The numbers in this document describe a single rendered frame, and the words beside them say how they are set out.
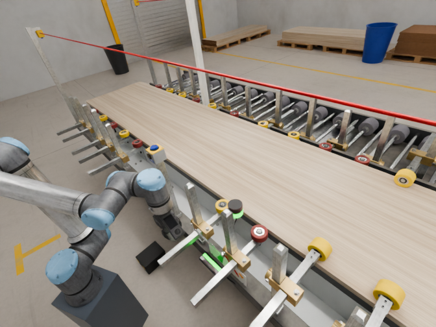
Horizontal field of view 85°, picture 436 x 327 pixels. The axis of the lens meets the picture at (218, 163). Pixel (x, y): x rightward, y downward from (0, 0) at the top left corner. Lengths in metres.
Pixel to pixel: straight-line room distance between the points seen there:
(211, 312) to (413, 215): 1.39
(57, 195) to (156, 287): 1.39
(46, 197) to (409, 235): 1.42
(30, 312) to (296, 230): 2.13
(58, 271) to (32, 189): 0.53
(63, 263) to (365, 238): 1.39
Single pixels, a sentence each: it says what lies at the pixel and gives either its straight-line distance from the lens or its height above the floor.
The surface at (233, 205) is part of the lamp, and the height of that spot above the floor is 1.14.
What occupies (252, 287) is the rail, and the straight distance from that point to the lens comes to 1.27.
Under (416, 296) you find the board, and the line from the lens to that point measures 1.18.
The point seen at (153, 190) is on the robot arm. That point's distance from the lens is 0.86.
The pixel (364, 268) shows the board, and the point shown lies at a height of 0.90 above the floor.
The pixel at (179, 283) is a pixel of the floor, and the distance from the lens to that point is 2.13.
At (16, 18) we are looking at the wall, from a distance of 8.27.
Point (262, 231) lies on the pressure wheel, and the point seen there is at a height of 0.90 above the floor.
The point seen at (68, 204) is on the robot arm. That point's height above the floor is 1.33.
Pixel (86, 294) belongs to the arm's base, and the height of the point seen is 0.65.
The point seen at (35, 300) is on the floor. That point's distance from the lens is 2.65.
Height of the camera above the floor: 1.86
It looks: 38 degrees down
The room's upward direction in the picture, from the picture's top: 9 degrees counter-clockwise
